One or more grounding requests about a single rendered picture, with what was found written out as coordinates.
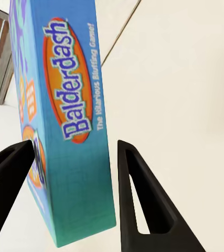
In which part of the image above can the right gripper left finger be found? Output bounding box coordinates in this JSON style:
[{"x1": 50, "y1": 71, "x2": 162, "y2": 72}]
[{"x1": 0, "y1": 140, "x2": 35, "y2": 231}]

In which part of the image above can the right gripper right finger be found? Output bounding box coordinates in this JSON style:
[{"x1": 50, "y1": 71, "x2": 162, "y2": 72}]
[{"x1": 117, "y1": 140, "x2": 206, "y2": 252}]

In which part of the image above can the board game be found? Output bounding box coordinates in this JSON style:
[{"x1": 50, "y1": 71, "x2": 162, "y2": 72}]
[{"x1": 8, "y1": 0, "x2": 116, "y2": 248}]

